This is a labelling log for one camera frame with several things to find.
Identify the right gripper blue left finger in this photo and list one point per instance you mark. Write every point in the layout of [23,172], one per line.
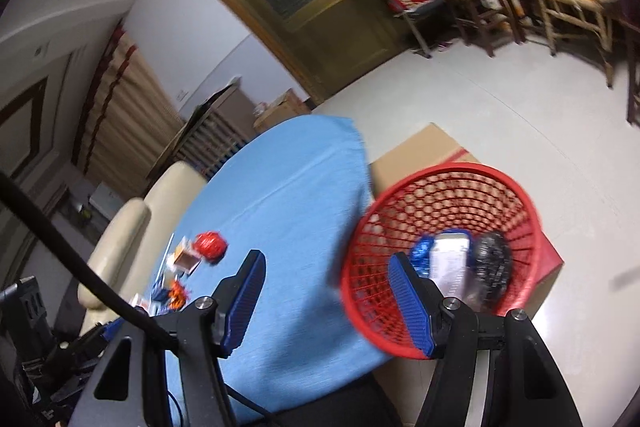
[236,299]

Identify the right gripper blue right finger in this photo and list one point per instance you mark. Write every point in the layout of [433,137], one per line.
[418,302]

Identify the white purple medicine box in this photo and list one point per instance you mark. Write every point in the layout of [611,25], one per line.
[452,272]

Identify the orange wrapper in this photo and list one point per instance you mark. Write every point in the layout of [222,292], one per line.
[178,296]

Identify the red wrapper ball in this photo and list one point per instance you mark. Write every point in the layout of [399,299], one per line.
[211,246]

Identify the small orange box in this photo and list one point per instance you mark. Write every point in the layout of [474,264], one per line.
[184,260]

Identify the blue crumpled foil ball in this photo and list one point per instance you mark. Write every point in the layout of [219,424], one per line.
[423,254]

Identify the cardboard box under basket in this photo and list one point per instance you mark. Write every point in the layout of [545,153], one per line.
[405,381]

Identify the red plastic mesh basket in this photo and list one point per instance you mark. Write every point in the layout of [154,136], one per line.
[469,228]

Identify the cream leather sofa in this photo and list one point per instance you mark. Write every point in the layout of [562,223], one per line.
[135,240]

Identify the blue table cloth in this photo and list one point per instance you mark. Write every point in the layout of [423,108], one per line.
[295,193]

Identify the wooden slatted crib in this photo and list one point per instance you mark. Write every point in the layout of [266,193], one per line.
[215,131]

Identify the cardboard box by door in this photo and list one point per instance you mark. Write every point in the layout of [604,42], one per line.
[286,107]

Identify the beige striped curtain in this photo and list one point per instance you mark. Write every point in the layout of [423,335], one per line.
[126,122]

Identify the dark wooden stool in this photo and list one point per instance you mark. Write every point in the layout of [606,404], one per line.
[482,17]

